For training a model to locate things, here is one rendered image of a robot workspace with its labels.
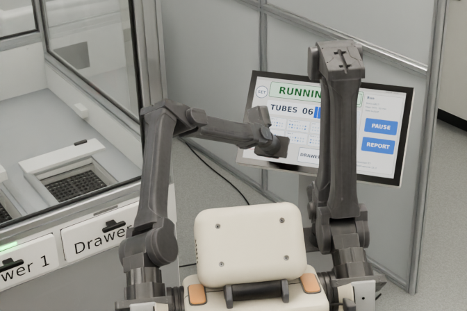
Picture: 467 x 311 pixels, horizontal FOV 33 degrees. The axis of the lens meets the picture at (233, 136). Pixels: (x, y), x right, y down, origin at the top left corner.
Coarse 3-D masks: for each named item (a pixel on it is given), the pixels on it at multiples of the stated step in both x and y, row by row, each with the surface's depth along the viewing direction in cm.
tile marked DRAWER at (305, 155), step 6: (300, 150) 248; (306, 150) 248; (312, 150) 247; (318, 150) 247; (300, 156) 248; (306, 156) 247; (312, 156) 247; (318, 156) 246; (306, 162) 247; (312, 162) 246; (318, 162) 246
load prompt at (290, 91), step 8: (272, 88) 255; (280, 88) 254; (288, 88) 254; (296, 88) 253; (304, 88) 252; (312, 88) 251; (320, 88) 251; (272, 96) 254; (280, 96) 254; (288, 96) 253; (296, 96) 252; (304, 96) 252; (312, 96) 251; (320, 96) 250; (360, 96) 247; (360, 104) 246
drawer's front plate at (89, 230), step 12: (132, 204) 239; (108, 216) 234; (120, 216) 237; (132, 216) 239; (72, 228) 229; (84, 228) 231; (96, 228) 234; (120, 228) 239; (72, 240) 230; (84, 240) 233; (96, 240) 235; (108, 240) 238; (120, 240) 241; (72, 252) 232; (84, 252) 235
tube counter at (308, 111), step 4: (304, 104) 251; (304, 108) 251; (308, 108) 250; (312, 108) 250; (316, 108) 250; (304, 112) 250; (308, 112) 250; (312, 112) 250; (316, 112) 249; (360, 112) 246; (304, 116) 250; (308, 116) 250; (312, 116) 250; (316, 116) 249
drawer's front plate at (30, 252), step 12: (36, 240) 224; (48, 240) 226; (0, 252) 220; (12, 252) 220; (24, 252) 223; (36, 252) 225; (48, 252) 227; (0, 264) 220; (24, 264) 224; (36, 264) 227; (0, 276) 221; (24, 276) 226; (0, 288) 223
